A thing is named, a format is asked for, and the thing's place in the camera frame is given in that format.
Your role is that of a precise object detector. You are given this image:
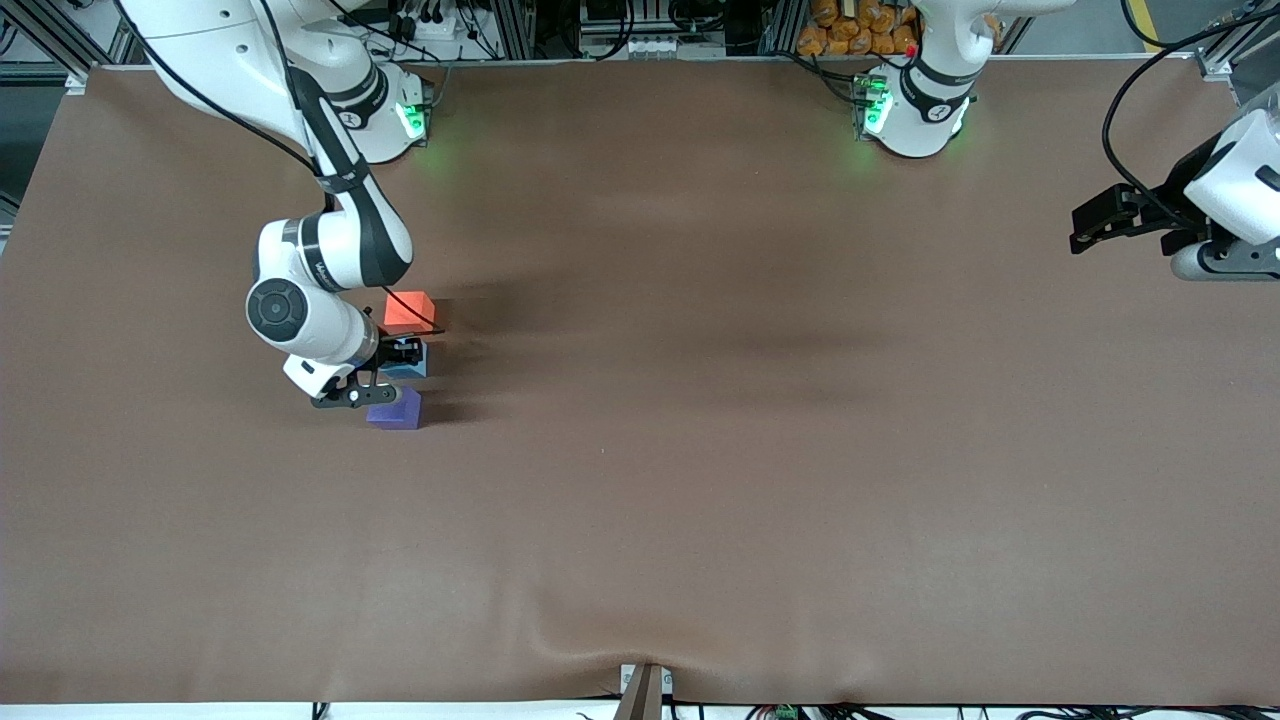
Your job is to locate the pile of orange lumps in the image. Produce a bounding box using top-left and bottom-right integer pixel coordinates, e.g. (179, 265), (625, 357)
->
(797, 0), (923, 57)

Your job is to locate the white power strip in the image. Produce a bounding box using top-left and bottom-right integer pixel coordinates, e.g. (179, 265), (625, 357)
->
(393, 8), (473, 43)

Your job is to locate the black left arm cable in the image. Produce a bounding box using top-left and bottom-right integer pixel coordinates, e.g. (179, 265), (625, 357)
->
(1101, 8), (1280, 219)

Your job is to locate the light blue foam block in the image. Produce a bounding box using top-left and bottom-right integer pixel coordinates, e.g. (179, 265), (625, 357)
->
(380, 340), (430, 380)

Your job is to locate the brown table cover mat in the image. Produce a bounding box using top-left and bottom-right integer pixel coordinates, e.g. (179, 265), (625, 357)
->
(0, 55), (1280, 707)

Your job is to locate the aluminium frame post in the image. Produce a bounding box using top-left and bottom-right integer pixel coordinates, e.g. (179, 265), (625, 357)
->
(15, 0), (93, 93)
(1197, 15), (1280, 83)
(490, 0), (538, 61)

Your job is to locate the purple foam block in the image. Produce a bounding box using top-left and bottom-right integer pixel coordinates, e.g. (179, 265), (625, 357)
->
(366, 387), (423, 431)

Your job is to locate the white terminal strip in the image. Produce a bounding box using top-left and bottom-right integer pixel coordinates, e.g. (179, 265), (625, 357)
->
(598, 35), (683, 58)

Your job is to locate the orange foam block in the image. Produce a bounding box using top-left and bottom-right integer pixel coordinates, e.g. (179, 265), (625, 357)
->
(384, 291), (437, 332)

